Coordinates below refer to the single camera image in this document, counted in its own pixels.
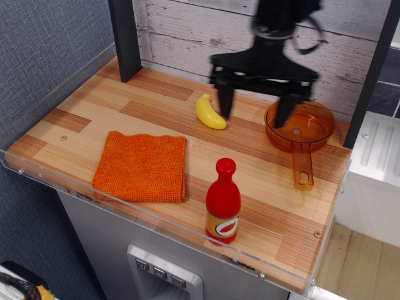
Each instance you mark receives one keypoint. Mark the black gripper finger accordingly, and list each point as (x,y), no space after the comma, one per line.
(225,93)
(285,107)

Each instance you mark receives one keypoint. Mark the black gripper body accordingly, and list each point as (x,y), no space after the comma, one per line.
(263,68)

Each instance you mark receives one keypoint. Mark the orange transparent pan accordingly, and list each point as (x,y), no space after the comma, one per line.
(308,129)

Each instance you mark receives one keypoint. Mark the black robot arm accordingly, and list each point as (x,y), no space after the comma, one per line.
(282,16)

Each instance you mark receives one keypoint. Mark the yellow toy banana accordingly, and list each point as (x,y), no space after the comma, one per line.
(207,115)

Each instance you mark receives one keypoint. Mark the red sauce bottle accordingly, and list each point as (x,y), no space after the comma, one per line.
(223,204)

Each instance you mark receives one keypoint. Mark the orange knitted cloth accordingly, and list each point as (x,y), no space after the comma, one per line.
(142,168)

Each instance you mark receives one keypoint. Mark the white ribbed appliance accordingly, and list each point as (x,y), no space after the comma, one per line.
(369,198)

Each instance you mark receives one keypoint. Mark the grey toy fridge cabinet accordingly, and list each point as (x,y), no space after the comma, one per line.
(106,233)

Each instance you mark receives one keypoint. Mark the silver dispenser panel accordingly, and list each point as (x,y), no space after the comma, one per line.
(162,275)

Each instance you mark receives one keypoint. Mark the yellow object bottom left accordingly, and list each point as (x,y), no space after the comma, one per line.
(45,294)

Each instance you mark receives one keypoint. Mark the right dark post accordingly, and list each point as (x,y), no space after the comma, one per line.
(380,93)

